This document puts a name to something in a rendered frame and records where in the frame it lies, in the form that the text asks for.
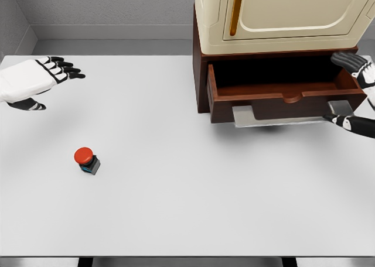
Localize cream cabinet door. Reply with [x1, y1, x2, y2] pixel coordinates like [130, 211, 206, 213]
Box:
[223, 0, 370, 41]

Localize gold cabinet door handle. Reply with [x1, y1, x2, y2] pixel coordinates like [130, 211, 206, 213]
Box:
[229, 0, 245, 37]

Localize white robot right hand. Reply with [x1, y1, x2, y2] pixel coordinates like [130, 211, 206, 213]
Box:
[323, 52, 375, 139]

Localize brown wooden drawer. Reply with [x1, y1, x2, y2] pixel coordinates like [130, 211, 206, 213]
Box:
[206, 62, 369, 125]

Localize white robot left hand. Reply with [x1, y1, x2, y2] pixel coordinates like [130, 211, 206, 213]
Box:
[0, 56, 86, 111]

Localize red button switch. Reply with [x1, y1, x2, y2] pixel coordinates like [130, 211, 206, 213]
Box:
[73, 146, 102, 176]

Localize cream cabinet body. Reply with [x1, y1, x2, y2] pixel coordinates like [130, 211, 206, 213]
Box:
[194, 0, 375, 56]

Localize grey metal drawer handle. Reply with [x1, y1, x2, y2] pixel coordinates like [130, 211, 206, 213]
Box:
[231, 100, 356, 129]

